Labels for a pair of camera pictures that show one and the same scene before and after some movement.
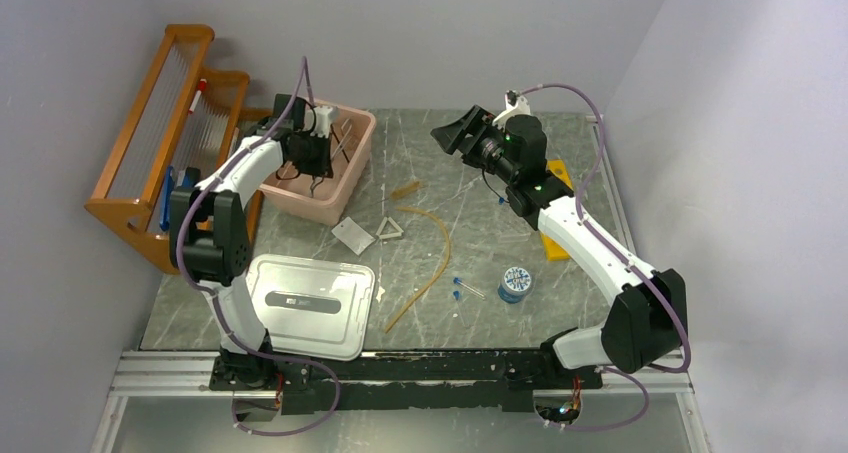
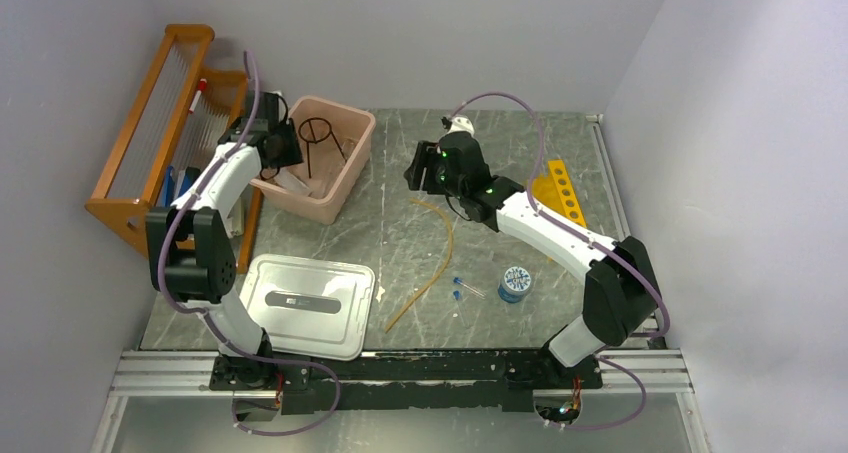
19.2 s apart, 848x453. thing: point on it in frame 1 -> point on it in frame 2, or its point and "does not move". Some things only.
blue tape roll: (515, 283) does not move
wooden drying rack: (182, 116) does not move
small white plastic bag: (353, 235) -> (287, 180)
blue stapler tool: (187, 177) does not move
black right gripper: (477, 122) -> (427, 155)
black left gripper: (324, 166) -> (294, 155)
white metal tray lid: (314, 308) does not move
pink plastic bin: (320, 199) does not move
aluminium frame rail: (159, 372) does not move
